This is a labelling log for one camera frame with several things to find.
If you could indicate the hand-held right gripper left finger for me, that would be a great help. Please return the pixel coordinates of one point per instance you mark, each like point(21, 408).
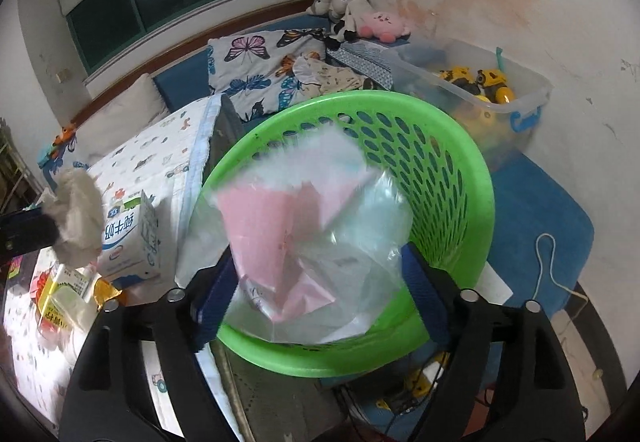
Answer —
point(215, 302)

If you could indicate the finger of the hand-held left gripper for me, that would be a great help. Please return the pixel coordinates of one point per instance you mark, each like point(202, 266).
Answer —
point(25, 229)

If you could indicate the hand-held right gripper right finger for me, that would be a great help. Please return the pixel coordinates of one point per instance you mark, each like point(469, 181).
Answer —
point(425, 292)

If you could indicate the white tissue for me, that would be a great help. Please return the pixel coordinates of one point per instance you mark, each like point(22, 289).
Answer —
point(80, 217)

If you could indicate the red wrapper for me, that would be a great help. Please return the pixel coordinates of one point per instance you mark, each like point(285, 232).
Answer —
point(41, 284)

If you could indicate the pink paper sheet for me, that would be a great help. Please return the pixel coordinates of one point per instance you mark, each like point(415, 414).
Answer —
point(260, 232)

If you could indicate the clear plastic bag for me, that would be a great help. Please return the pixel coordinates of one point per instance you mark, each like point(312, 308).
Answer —
point(360, 232)

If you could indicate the white and blue milk box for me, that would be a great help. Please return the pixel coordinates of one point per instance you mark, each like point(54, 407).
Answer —
point(130, 242)

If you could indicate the orange snack packet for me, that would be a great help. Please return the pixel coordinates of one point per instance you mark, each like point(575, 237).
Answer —
point(107, 294)

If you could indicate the green perforated plastic basket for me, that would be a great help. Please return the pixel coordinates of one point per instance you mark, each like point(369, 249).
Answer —
point(435, 162)

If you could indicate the metal rack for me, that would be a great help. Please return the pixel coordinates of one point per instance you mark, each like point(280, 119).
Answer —
point(15, 167)

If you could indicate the white paper sheet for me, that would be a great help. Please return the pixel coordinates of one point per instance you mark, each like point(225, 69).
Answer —
point(497, 284)

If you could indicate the small butterfly print pillow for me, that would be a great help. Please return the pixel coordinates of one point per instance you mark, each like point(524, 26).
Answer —
point(60, 162)

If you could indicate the yellow plastic toy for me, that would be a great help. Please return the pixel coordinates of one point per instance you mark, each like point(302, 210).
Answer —
point(419, 379)

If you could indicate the orange fish plush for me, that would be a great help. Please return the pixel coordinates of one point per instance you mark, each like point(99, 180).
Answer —
point(66, 134)

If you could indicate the blue bed sheet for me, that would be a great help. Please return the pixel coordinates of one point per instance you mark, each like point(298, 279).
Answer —
point(530, 202)

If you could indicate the white pillow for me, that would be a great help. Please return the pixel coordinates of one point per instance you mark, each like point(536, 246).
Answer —
point(125, 112)

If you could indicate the white printed quilt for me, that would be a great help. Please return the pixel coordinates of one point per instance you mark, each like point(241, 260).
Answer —
point(160, 152)

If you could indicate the clear plastic storage box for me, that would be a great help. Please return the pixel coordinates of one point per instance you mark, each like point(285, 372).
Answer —
point(520, 98)

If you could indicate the yellow toy excavator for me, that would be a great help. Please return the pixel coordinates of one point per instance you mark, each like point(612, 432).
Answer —
point(457, 78)

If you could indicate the yellow toy truck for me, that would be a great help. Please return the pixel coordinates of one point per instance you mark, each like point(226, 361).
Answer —
point(495, 87)

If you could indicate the beige printed baby clothes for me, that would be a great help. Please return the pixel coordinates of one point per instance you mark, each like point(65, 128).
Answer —
point(330, 77)

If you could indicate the blue patterned cloth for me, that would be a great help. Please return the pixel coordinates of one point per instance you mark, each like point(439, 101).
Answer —
point(365, 62)

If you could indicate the large butterfly print pillow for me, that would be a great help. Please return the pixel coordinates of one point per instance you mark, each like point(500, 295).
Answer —
point(255, 67)

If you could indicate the teal toy tool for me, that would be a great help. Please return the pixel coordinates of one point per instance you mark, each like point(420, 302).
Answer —
point(499, 58)

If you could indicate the wooden headboard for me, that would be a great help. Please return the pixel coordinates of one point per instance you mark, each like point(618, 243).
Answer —
point(190, 37)

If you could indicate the pink round plush toy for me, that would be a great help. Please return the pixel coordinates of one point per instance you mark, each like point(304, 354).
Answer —
point(385, 24)

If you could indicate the black and white cow plush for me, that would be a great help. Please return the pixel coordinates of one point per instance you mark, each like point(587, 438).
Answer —
point(350, 2)

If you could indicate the grey plush toy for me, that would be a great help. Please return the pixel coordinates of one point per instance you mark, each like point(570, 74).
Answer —
point(322, 3)

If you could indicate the wall switch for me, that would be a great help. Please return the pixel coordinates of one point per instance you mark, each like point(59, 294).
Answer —
point(60, 75)

